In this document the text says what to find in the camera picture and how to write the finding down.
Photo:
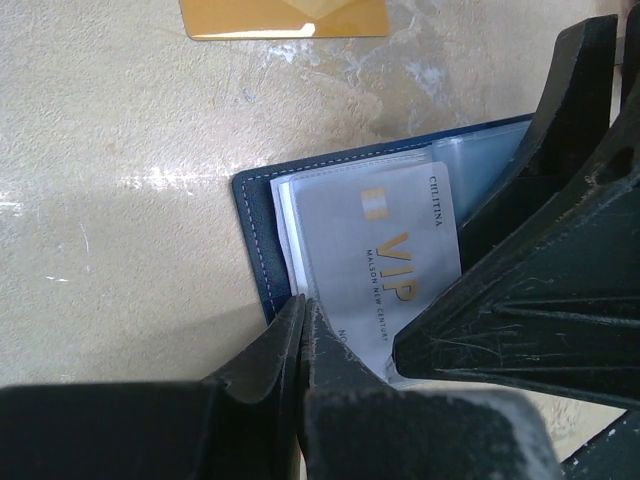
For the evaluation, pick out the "blue leather card holder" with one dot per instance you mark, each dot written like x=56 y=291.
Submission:
x=475 y=156

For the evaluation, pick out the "gold credit card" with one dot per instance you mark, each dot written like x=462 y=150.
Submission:
x=282 y=19

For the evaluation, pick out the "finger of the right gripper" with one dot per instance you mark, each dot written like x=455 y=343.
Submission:
x=555 y=307
x=570 y=121

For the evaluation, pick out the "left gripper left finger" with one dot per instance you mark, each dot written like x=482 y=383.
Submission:
x=237 y=423

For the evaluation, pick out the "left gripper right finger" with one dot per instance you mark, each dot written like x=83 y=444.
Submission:
x=357 y=427

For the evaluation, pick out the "silver VIP credit card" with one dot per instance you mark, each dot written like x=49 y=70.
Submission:
x=374 y=245

